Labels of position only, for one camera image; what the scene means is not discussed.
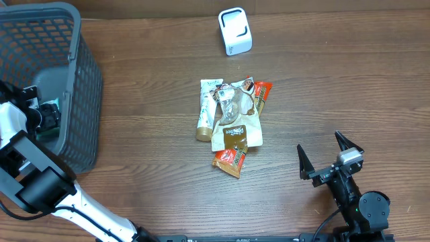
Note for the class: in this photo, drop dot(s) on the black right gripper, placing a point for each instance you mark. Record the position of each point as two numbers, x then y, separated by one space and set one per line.
328 171

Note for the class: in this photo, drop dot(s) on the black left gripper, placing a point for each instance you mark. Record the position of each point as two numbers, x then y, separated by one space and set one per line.
49 116

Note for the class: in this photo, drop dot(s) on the teal wet wipes pack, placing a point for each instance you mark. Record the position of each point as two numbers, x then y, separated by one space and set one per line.
50 132

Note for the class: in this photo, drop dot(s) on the beige bread snack bag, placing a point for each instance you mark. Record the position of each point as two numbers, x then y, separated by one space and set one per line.
239 126

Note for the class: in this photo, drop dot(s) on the orange spaghetti packet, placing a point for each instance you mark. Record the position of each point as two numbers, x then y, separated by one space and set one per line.
231 160

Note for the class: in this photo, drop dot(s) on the white hair product tube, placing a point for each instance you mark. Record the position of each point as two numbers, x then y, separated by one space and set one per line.
207 109

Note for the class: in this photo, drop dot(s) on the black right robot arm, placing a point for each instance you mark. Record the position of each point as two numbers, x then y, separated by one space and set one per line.
359 216

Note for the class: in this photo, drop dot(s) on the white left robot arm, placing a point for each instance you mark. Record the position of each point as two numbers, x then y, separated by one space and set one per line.
38 181

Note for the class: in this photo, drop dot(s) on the white barcode scanner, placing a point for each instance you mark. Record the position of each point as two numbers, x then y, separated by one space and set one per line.
235 31

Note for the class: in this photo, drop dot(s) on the grey plastic shopping basket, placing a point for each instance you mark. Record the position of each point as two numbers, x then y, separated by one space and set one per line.
42 45

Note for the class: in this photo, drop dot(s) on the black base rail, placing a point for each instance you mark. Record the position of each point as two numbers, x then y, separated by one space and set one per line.
304 237

